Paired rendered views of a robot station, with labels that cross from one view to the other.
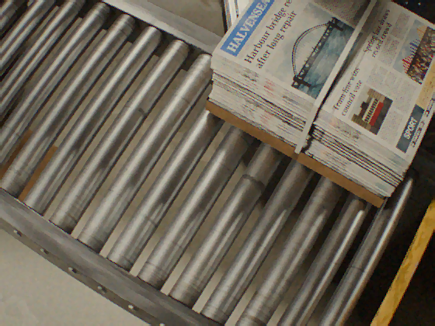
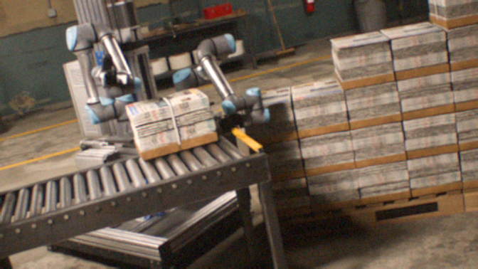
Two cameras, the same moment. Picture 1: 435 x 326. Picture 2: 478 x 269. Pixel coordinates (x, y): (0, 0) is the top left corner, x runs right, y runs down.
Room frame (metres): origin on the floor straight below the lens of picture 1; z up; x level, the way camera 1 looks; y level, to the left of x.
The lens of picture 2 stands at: (-1.93, 1.11, 1.59)
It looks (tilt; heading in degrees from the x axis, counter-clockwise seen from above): 15 degrees down; 328
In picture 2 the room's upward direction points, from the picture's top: 12 degrees counter-clockwise
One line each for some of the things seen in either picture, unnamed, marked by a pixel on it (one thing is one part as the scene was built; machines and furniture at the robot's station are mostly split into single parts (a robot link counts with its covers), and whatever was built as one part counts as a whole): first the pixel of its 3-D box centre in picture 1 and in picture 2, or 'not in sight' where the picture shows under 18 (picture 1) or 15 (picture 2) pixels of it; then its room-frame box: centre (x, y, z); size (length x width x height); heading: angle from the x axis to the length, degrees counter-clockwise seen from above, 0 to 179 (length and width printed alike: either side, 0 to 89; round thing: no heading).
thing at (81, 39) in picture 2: not in sight; (90, 75); (1.18, -0.01, 1.19); 0.15 x 0.12 x 0.55; 81
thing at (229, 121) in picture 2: not in sight; (230, 123); (0.68, -0.51, 0.81); 0.12 x 0.08 x 0.09; 71
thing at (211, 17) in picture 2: not in sight; (192, 45); (6.27, -3.56, 0.55); 1.80 x 0.70 x 1.09; 71
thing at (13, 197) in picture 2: not in sight; (7, 212); (0.72, 0.69, 0.77); 0.47 x 0.05 x 0.05; 161
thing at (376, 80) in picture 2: not in sight; (363, 75); (0.50, -1.33, 0.86); 0.38 x 0.29 x 0.04; 142
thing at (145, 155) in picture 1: (148, 150); (136, 176); (0.53, 0.14, 0.77); 0.47 x 0.05 x 0.05; 161
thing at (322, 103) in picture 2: not in sight; (351, 151); (0.58, -1.23, 0.42); 1.17 x 0.39 x 0.83; 50
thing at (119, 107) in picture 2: not in sight; (122, 105); (1.16, -0.14, 0.98); 0.13 x 0.12 x 0.14; 81
